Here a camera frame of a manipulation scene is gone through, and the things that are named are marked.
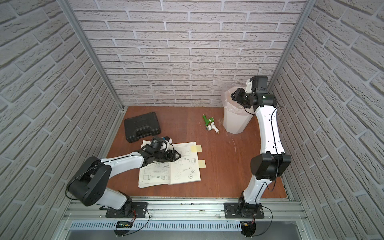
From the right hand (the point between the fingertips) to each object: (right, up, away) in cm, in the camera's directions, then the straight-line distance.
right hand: (237, 96), depth 79 cm
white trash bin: (+2, -15, +13) cm, 20 cm away
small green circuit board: (-58, -65, -8) cm, 87 cm away
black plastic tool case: (-61, -18, +20) cm, 67 cm away
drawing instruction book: (-29, -42, +7) cm, 52 cm away
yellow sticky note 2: (-23, -32, +16) cm, 42 cm away
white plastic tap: (-11, -18, +26) cm, 33 cm away
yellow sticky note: (-19, -40, +11) cm, 46 cm away
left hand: (-36, -33, +10) cm, 50 cm away
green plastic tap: (-14, -14, +31) cm, 36 cm away
